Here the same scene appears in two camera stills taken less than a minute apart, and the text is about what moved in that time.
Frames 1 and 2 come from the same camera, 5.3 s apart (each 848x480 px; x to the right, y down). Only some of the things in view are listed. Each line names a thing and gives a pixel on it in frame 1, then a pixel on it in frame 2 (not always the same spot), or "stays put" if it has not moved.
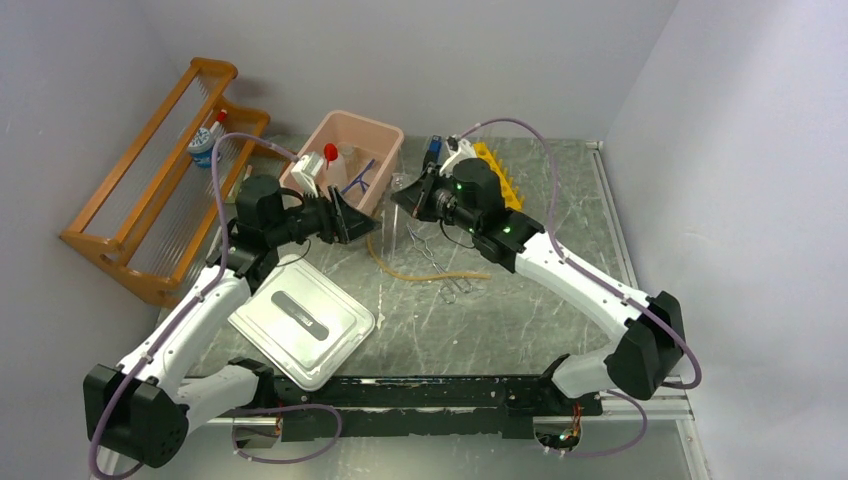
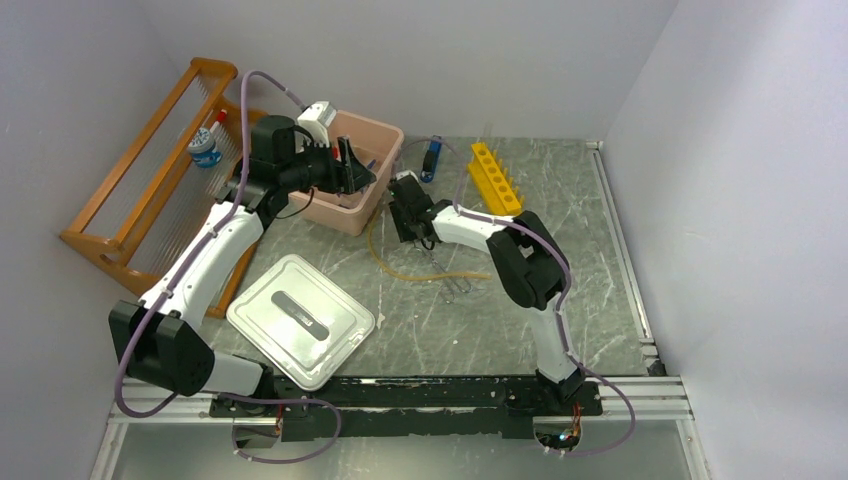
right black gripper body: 440,201 to 403,220
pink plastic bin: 358,157 stays put
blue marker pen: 434,154 stays put
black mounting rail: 373,407 stays put
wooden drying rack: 169,183 stays put
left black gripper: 353,222 to 354,175
